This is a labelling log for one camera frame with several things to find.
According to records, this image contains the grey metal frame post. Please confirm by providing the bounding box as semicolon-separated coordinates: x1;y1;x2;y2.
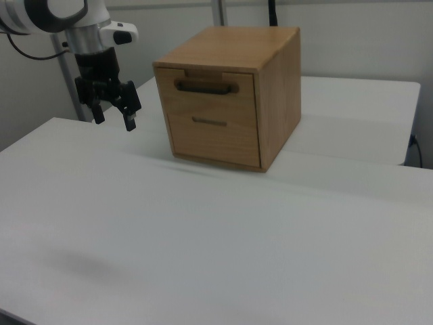
49;33;94;123

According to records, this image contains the wooden two-drawer cabinet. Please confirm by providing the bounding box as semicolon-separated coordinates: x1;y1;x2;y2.
152;26;302;173

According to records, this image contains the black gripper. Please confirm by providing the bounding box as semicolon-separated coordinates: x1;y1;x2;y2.
74;48;142;133

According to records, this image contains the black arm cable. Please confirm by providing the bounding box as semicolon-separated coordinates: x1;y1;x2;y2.
5;32;70;61

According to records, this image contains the wooden drawer with black handle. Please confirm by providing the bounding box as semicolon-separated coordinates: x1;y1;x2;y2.
156;67;260;131

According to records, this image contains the black camera stand pole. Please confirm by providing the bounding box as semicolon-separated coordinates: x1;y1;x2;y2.
267;0;280;27

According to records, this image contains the wooden drawer with slot grip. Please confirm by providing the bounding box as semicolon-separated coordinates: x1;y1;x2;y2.
167;113;262;169

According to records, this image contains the black drawer handle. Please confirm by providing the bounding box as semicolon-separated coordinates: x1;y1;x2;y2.
173;79;240;96

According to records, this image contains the black power cable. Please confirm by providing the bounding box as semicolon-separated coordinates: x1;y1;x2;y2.
408;134;424;169

